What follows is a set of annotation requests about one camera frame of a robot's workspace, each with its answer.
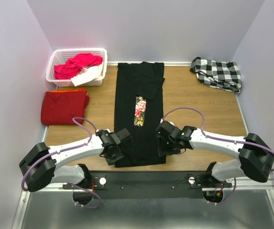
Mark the white plastic laundry basket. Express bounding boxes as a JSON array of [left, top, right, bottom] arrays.
[[46, 48, 108, 87]]

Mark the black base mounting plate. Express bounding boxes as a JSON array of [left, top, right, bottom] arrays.
[[62, 169, 233, 200]]

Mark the purple cable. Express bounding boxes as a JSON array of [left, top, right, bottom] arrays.
[[22, 116, 103, 209], [162, 106, 274, 206]]

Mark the folded dark red t-shirt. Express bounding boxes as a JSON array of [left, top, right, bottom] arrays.
[[41, 92, 90, 126]]

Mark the pink red garment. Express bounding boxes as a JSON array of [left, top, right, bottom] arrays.
[[54, 53, 103, 80]]

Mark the aluminium frame rail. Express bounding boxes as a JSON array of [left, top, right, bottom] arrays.
[[11, 126, 274, 229]]

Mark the white wall trim strip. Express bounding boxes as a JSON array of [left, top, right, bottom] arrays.
[[107, 61, 192, 66]]

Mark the black white checkered shirt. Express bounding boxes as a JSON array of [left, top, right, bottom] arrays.
[[190, 57, 242, 93]]

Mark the white garment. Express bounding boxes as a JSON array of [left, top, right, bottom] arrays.
[[71, 64, 103, 87]]

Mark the folded orange garment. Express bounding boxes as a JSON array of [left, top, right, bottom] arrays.
[[50, 88, 88, 96]]

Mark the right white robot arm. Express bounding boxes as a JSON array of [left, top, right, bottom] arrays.
[[156, 121, 274, 187]]

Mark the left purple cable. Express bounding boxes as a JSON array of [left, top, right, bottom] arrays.
[[22, 116, 103, 209]]

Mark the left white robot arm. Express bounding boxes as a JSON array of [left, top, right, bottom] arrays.
[[19, 128, 132, 192]]

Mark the black floral print t-shirt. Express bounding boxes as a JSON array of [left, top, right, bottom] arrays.
[[114, 62, 166, 167]]

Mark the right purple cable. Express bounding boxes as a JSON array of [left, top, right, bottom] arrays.
[[162, 106, 274, 206]]

